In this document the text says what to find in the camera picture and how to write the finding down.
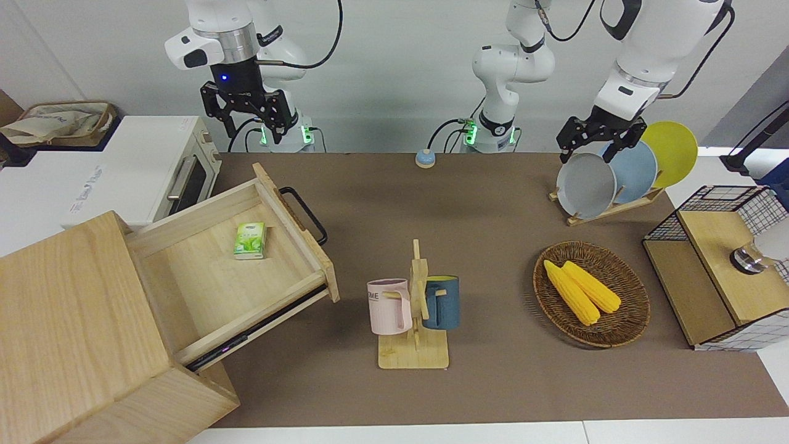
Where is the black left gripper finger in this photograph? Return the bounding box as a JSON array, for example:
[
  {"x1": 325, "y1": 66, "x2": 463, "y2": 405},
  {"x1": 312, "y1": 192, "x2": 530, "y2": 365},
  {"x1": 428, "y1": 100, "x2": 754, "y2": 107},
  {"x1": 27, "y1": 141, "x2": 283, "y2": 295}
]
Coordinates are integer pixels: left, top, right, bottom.
[
  {"x1": 606, "y1": 123, "x2": 646, "y2": 163},
  {"x1": 557, "y1": 117, "x2": 586, "y2": 164}
]

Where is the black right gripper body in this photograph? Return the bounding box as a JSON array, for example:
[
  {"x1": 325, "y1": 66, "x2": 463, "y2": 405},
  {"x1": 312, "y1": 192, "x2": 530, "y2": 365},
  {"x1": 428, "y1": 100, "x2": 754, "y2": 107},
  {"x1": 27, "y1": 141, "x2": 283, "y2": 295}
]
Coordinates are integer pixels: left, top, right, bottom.
[{"x1": 213, "y1": 80, "x2": 275, "y2": 115}]

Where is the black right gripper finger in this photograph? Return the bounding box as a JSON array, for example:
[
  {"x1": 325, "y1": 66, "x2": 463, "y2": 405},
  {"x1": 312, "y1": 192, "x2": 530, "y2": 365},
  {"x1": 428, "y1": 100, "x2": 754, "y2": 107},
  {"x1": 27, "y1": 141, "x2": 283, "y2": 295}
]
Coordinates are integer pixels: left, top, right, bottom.
[
  {"x1": 262, "y1": 91, "x2": 295, "y2": 146},
  {"x1": 201, "y1": 83, "x2": 238, "y2": 139}
]

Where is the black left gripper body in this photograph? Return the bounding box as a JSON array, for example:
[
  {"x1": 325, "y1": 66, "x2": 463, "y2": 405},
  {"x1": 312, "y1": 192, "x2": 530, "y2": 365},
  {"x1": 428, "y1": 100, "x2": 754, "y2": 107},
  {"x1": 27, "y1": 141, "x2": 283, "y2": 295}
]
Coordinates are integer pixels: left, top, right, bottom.
[{"x1": 576, "y1": 106, "x2": 645, "y2": 139}]

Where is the black drawer handle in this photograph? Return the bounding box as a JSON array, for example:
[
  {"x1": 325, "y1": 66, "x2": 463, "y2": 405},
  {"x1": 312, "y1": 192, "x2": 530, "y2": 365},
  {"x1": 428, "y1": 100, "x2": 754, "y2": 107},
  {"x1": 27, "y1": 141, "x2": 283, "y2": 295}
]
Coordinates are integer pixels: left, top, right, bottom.
[{"x1": 279, "y1": 187, "x2": 329, "y2": 246}]

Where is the wooden drawer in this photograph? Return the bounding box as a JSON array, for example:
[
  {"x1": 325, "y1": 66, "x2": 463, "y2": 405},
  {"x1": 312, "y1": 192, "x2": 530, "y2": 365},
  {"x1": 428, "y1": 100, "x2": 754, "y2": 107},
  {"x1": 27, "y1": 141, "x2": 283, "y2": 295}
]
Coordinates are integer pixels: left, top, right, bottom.
[{"x1": 126, "y1": 162, "x2": 341, "y2": 372}]

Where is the light blue plate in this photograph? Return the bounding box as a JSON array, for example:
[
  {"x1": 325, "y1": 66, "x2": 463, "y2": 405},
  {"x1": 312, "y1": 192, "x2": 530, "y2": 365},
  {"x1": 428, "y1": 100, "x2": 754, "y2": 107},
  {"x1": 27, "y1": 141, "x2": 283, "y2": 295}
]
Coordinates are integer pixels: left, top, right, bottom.
[{"x1": 601, "y1": 141, "x2": 659, "y2": 205}]

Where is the yellow plate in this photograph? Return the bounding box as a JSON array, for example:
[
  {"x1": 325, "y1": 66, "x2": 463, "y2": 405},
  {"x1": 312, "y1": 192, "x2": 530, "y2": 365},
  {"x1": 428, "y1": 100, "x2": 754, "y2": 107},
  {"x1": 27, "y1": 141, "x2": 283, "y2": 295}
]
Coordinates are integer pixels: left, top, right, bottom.
[{"x1": 640, "y1": 121, "x2": 698, "y2": 189}]

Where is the grey plate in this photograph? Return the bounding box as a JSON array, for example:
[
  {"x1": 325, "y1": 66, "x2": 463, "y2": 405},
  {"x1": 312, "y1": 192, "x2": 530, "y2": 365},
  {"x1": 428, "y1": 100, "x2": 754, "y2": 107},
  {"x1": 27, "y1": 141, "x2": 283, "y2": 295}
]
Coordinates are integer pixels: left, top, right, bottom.
[{"x1": 557, "y1": 152, "x2": 617, "y2": 220}]

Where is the wooden plate rack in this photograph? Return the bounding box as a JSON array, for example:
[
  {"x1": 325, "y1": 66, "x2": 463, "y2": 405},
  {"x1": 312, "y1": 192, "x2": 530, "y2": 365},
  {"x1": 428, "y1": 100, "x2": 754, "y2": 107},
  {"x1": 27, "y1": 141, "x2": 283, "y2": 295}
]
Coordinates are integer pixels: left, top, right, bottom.
[{"x1": 549, "y1": 187, "x2": 665, "y2": 227}]

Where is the green tissue pack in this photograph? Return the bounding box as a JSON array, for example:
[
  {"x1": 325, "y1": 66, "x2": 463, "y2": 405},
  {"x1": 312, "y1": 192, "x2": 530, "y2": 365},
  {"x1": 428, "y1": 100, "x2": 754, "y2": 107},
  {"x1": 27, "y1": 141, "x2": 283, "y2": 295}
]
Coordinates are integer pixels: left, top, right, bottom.
[{"x1": 234, "y1": 223, "x2": 266, "y2": 260}]

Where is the white toaster oven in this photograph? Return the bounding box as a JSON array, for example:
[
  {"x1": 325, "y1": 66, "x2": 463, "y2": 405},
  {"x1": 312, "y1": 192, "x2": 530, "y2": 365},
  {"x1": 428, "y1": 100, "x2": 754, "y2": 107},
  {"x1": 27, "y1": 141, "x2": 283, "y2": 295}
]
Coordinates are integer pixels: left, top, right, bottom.
[{"x1": 0, "y1": 115, "x2": 221, "y2": 257}]

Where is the yellow corn cob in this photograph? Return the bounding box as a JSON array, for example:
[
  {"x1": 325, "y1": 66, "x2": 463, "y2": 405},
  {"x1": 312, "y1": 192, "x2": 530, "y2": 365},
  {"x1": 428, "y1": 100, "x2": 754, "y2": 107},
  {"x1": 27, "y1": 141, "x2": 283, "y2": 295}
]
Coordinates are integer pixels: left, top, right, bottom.
[
  {"x1": 562, "y1": 261, "x2": 622, "y2": 314},
  {"x1": 543, "y1": 260, "x2": 600, "y2": 326}
]

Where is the beige bag in brown tray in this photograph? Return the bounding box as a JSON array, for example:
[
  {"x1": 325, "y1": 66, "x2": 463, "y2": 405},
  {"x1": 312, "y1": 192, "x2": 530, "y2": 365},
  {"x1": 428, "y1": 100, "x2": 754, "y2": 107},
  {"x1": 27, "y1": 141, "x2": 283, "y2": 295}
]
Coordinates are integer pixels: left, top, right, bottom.
[{"x1": 0, "y1": 101, "x2": 118, "y2": 152}]

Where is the brown wicker basket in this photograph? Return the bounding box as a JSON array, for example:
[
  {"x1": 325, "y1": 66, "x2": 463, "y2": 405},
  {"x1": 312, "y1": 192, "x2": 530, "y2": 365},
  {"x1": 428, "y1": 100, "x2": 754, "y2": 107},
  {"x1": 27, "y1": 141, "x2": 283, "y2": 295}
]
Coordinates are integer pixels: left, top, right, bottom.
[{"x1": 533, "y1": 241, "x2": 652, "y2": 349}]

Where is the dark teal mug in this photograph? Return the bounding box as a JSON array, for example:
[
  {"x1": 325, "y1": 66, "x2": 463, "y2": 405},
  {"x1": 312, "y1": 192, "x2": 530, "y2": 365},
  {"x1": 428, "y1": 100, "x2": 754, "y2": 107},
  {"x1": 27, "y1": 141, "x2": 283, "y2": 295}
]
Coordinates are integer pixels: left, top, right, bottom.
[{"x1": 423, "y1": 276, "x2": 460, "y2": 331}]

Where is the pink mug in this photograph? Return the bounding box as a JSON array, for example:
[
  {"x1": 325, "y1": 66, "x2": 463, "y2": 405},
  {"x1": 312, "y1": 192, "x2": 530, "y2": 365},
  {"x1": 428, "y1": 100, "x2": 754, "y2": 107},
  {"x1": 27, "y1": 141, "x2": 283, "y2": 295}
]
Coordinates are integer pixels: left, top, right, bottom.
[{"x1": 367, "y1": 279, "x2": 412, "y2": 335}]

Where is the light wooden cabinet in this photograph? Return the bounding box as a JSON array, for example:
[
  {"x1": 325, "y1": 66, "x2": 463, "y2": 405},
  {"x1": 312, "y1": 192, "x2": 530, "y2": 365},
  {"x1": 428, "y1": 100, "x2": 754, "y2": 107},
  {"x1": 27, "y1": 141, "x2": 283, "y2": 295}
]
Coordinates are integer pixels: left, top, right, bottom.
[{"x1": 0, "y1": 211, "x2": 241, "y2": 444}]

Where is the bamboo mug tree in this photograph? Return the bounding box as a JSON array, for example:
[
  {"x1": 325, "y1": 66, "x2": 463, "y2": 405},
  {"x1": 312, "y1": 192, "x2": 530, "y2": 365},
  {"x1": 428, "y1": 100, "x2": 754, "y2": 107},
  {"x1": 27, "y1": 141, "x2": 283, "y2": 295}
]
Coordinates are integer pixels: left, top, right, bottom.
[{"x1": 378, "y1": 239, "x2": 450, "y2": 370}]

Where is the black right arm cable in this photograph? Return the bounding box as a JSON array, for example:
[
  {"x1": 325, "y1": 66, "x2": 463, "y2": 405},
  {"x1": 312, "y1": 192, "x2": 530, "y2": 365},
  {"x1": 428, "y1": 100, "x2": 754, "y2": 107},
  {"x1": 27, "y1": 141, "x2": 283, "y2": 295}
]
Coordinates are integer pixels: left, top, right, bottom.
[{"x1": 255, "y1": 0, "x2": 343, "y2": 70}]

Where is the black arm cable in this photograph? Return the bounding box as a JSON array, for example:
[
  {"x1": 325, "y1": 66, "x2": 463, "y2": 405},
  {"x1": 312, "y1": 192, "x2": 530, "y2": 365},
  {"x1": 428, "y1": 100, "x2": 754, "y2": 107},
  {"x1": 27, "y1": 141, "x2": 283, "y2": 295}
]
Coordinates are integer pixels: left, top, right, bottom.
[
  {"x1": 255, "y1": 0, "x2": 343, "y2": 70},
  {"x1": 656, "y1": 5, "x2": 736, "y2": 99}
]

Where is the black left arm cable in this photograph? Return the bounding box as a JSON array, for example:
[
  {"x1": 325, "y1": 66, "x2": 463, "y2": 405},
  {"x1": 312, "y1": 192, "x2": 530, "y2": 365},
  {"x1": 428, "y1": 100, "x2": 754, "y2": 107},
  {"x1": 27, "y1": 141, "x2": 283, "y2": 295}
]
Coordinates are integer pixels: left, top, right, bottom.
[{"x1": 656, "y1": 5, "x2": 736, "y2": 99}]

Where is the wire grid wooden organizer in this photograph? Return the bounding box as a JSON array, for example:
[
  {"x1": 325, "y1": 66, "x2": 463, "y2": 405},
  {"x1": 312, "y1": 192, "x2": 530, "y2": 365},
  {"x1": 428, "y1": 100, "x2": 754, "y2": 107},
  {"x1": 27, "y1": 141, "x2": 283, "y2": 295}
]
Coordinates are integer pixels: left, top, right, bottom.
[{"x1": 642, "y1": 185, "x2": 789, "y2": 352}]

